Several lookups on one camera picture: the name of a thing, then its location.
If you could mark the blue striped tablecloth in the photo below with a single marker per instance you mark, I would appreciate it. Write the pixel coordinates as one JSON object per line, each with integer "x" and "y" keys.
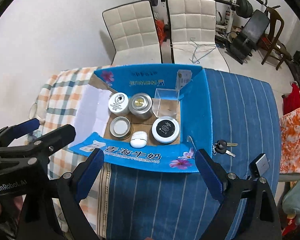
{"x": 178, "y": 205}

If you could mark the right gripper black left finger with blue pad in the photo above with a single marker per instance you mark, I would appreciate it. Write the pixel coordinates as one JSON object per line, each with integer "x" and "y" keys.
{"x": 38, "y": 219}

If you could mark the red cloth item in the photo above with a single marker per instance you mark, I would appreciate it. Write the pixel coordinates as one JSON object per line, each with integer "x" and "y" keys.
{"x": 291, "y": 101}

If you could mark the round tin black lid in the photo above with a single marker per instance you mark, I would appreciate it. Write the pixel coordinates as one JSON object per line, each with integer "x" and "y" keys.
{"x": 165, "y": 129}

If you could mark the right white padded chair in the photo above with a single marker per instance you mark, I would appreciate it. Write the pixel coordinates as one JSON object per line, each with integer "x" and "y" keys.
{"x": 196, "y": 19}

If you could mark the open silver tin lid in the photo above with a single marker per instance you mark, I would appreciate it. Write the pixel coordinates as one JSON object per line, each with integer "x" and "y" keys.
{"x": 120, "y": 127}

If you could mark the silver metal tin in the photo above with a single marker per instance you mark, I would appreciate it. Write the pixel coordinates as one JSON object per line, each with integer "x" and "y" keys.
{"x": 140, "y": 105}

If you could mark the teal fabric bundle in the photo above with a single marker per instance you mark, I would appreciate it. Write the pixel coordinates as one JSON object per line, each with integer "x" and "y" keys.
{"x": 291, "y": 203}

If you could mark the blue cardboard milk box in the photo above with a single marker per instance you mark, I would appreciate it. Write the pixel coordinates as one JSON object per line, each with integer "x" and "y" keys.
{"x": 151, "y": 117}

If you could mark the black car key bunch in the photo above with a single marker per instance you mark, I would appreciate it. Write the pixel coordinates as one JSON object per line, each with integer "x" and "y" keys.
{"x": 221, "y": 147}

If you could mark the white earbuds case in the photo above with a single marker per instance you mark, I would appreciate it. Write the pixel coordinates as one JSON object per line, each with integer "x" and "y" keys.
{"x": 139, "y": 139}

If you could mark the black weight bench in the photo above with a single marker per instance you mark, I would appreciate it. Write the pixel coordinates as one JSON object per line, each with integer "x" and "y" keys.
{"x": 240, "y": 41}

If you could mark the wire clothes hanger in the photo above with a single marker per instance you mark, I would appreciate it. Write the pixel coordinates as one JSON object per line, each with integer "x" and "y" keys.
{"x": 192, "y": 51}

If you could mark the clear acrylic box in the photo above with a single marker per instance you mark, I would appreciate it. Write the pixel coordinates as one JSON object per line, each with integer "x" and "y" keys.
{"x": 165, "y": 102}

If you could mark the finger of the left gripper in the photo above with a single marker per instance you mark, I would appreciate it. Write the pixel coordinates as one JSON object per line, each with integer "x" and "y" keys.
{"x": 8, "y": 134}
{"x": 48, "y": 143}

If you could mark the orange white floral cloth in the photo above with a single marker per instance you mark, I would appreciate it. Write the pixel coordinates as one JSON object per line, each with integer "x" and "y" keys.
{"x": 290, "y": 143}

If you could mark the brown wooden chair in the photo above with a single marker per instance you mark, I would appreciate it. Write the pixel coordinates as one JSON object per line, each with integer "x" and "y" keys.
{"x": 274, "y": 47}

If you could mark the white padded chair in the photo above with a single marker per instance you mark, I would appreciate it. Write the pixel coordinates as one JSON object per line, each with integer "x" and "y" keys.
{"x": 196, "y": 19}
{"x": 133, "y": 33}

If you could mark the red plastic bag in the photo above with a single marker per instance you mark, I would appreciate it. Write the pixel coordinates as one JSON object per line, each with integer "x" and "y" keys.
{"x": 160, "y": 26}

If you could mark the left white padded chair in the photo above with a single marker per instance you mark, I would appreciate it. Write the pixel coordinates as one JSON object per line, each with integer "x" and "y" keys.
{"x": 133, "y": 33}

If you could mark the person's left hand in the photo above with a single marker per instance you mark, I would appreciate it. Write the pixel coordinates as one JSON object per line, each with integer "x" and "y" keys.
{"x": 12, "y": 206}

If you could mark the brown packing tape roll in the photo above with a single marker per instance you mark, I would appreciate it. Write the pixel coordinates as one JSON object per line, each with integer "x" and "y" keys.
{"x": 37, "y": 111}

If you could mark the silver power bank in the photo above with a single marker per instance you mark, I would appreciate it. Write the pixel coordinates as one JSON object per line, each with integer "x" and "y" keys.
{"x": 259, "y": 166}

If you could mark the white jar black logo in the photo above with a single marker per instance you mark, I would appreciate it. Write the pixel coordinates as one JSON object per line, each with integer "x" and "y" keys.
{"x": 118, "y": 104}

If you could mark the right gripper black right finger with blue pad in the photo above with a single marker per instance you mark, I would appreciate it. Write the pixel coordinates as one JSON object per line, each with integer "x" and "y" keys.
{"x": 260, "y": 218}

